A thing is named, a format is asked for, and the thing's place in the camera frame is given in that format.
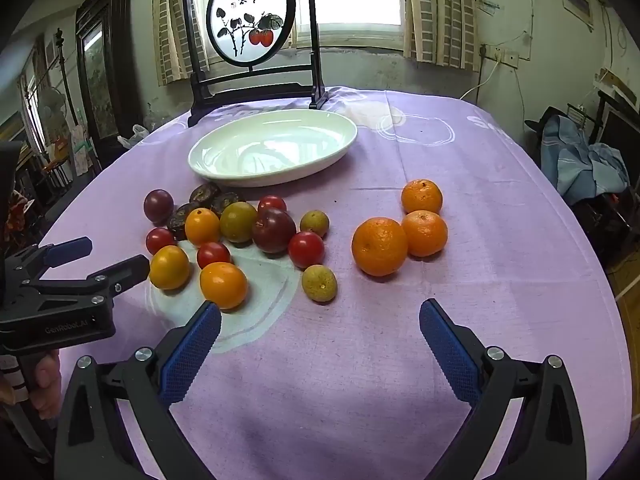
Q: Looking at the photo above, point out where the blue cloth pile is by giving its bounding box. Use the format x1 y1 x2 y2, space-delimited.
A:
541 114 632 200

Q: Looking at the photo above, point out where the red cherry tomato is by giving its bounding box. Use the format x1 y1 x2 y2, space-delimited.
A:
145 227 177 255
196 242 232 270
287 231 326 269
257 195 288 216

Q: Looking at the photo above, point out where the round painted screen black stand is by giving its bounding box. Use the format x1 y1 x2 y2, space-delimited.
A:
181 0 330 128

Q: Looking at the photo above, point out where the small dark purple tomato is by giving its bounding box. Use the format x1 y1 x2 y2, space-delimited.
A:
143 189 175 225

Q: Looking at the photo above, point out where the dark brown water chestnut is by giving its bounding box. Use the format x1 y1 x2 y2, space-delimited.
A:
210 192 243 218
189 181 222 206
166 203 201 242

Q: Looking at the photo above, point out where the person's left hand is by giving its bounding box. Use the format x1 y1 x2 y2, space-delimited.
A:
29 351 64 415

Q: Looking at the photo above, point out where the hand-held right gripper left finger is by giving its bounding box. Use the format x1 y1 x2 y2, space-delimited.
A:
52 300 223 480

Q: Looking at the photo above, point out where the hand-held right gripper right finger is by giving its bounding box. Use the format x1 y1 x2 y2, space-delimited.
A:
419 297 588 480

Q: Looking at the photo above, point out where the white plastic bag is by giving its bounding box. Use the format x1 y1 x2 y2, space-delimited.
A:
117 124 151 150

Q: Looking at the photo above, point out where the black metal rack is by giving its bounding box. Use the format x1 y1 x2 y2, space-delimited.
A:
567 94 640 171

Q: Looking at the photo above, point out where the mandarin orange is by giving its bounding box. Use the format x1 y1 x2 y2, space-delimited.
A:
401 210 449 258
351 217 409 277
401 178 444 215

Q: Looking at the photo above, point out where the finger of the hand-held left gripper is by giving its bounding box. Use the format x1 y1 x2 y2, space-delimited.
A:
25 255 151 306
5 237 93 281

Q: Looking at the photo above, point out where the dark wooden cabinet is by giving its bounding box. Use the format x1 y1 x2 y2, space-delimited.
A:
75 0 147 171

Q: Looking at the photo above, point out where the standing fan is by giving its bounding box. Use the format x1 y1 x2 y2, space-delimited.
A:
36 84 72 133

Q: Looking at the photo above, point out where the purple tablecloth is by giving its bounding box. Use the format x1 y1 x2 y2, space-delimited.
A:
37 85 633 480

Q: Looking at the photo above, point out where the checked curtain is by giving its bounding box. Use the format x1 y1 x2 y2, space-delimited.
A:
402 0 482 72
151 0 213 87

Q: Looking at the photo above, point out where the large dark purple tomato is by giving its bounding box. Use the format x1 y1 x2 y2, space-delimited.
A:
251 208 297 254

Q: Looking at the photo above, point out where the white oval plate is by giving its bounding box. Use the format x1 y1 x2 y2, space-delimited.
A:
188 109 359 188

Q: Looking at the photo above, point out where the white cable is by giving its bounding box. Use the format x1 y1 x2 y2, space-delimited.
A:
459 59 501 102

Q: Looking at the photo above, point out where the yellow-green tomato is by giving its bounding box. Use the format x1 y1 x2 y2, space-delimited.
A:
220 201 258 244

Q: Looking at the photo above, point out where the orange cherry tomato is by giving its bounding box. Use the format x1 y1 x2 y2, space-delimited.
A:
149 245 191 291
184 208 222 247
199 262 249 310

